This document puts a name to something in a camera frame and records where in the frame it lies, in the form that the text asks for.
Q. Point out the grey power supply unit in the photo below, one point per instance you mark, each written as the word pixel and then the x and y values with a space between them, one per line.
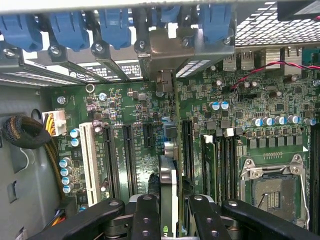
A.
pixel 20 187

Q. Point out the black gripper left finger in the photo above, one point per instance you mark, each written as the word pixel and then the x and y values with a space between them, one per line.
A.
pixel 146 217

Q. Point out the open black PC case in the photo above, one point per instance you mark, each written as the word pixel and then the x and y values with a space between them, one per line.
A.
pixel 262 30

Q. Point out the green Dell motherboard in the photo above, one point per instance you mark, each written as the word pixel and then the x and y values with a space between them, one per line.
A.
pixel 140 110

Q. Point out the blue slot retention clip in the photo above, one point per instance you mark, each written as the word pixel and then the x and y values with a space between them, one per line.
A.
pixel 215 23
pixel 115 27
pixel 70 30
pixel 20 30
pixel 167 13

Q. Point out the socket locking lever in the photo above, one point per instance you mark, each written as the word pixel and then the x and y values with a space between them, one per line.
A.
pixel 303 190

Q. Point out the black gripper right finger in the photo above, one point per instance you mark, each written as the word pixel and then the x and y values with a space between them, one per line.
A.
pixel 207 220

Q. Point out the CPU socket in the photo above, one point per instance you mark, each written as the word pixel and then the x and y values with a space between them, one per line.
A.
pixel 275 195

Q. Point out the short black expansion slot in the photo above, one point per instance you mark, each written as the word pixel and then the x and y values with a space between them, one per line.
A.
pixel 148 135

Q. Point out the white power connector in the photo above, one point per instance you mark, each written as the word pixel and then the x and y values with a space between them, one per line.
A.
pixel 58 120

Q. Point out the white expansion slot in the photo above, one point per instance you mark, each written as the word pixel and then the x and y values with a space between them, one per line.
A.
pixel 88 162

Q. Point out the green RAM stick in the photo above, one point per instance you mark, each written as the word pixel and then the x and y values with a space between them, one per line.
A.
pixel 210 170

